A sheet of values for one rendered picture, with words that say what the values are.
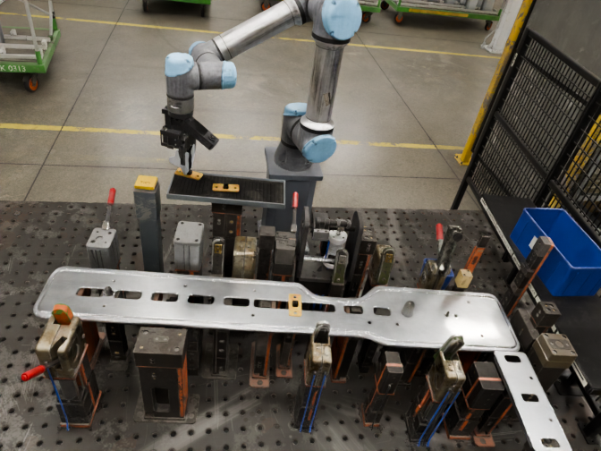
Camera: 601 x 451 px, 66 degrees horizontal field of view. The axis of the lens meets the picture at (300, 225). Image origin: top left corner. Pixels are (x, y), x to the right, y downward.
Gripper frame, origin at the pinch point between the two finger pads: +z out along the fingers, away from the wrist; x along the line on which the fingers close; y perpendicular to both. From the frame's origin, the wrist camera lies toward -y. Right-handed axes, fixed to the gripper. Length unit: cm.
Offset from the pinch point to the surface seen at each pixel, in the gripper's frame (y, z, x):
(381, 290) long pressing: -68, 21, 8
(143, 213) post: 12.4, 15.6, 8.1
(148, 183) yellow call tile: 11.0, 5.1, 5.6
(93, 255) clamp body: 17.8, 18.8, 28.1
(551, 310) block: -117, 13, 5
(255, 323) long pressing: -35, 21, 34
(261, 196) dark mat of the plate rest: -23.6, 5.1, -2.9
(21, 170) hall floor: 184, 121, -117
